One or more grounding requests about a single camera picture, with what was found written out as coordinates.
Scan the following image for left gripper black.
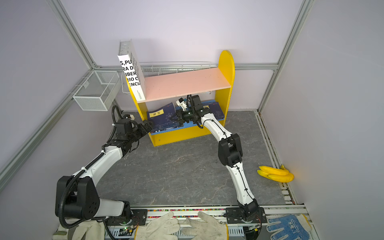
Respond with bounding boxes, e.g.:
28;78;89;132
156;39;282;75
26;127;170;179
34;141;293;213
127;120;154;144

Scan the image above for blue book yellow label top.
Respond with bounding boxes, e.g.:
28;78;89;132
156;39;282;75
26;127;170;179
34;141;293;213
202;101;225;121

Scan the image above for dark blue book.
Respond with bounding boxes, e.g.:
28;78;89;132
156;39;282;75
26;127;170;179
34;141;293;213
147;103;176;123

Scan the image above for white book black lettering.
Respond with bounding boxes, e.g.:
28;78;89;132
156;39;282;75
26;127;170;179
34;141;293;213
118;40;146;102

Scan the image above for blue bottom book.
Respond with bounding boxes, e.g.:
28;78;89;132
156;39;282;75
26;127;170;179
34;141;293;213
149;121;183;134

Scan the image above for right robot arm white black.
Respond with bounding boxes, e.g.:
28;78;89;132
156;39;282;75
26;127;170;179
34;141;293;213
172;95;262;223

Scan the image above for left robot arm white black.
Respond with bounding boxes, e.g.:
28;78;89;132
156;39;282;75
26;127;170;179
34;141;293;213
55;105;154;229

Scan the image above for yellow shelf pink blue boards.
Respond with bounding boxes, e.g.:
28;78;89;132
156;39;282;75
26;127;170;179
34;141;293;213
130;50;235;147

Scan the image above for white mesh basket left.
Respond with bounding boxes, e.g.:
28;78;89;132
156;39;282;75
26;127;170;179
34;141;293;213
73;71;121;112

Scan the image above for white work glove centre left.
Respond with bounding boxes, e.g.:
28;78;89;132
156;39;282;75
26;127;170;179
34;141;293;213
134;212;181;240

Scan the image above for white work glove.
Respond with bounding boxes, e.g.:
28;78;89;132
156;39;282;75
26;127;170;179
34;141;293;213
134;212;181;240
181;211;229;240

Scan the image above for white glove far left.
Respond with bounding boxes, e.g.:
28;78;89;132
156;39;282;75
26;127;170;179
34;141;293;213
52;221;105;240

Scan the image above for yellow bananas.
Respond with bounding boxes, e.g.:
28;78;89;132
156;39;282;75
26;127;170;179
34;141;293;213
257;165;295;183

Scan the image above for white work glove centre right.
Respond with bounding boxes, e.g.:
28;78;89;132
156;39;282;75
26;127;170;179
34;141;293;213
181;211;229;240

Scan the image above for blue dotted glove right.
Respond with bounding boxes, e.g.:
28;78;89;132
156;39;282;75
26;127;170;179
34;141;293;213
266;214;313;240

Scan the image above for white wire rack rear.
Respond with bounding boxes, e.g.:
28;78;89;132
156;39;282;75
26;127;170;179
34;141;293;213
121;61;219;94

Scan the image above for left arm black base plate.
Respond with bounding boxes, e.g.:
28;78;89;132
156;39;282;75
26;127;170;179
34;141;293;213
106;209;148;226

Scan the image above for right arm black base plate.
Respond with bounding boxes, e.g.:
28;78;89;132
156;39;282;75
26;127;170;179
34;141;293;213
224;207;267;224

